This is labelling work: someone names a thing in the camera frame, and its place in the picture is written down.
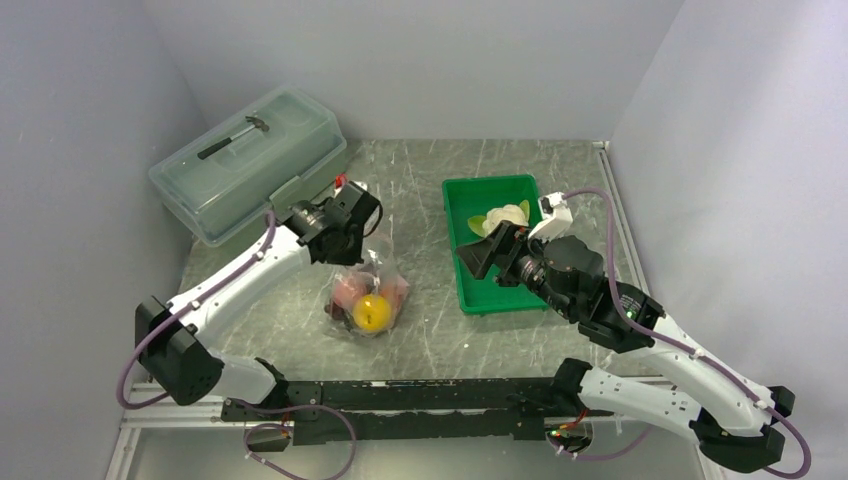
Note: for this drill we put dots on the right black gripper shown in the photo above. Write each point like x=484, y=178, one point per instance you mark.
x=503, y=246

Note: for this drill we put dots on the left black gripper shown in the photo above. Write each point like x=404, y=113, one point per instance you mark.
x=348, y=258

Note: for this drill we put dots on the white cauliflower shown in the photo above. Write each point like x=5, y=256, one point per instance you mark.
x=484, y=225

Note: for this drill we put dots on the pink peach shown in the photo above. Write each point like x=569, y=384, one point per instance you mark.
x=348, y=289

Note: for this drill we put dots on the clear zip top bag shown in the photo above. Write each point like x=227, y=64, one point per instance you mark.
x=375, y=268

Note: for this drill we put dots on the red orange mango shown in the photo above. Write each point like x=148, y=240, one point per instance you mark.
x=395, y=291

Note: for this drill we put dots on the orange fruit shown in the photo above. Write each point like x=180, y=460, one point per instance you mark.
x=372, y=314

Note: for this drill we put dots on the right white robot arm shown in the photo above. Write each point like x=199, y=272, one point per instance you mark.
x=730, y=418

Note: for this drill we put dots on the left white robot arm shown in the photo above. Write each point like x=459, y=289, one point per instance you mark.
x=174, y=338

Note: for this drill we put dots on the green plastic tray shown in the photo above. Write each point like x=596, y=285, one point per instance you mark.
x=465, y=198

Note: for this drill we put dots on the clear plastic storage box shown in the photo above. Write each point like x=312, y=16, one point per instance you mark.
x=217, y=197

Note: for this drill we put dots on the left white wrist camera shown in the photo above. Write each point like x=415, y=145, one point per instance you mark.
x=342, y=181

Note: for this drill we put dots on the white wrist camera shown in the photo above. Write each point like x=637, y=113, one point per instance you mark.
x=342, y=181
x=556, y=218

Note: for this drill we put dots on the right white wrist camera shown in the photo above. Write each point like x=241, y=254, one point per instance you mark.
x=556, y=218

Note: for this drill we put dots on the black handled hammer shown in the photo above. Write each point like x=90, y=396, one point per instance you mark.
x=254, y=124

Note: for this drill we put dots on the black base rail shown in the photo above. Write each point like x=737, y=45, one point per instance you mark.
x=523, y=409

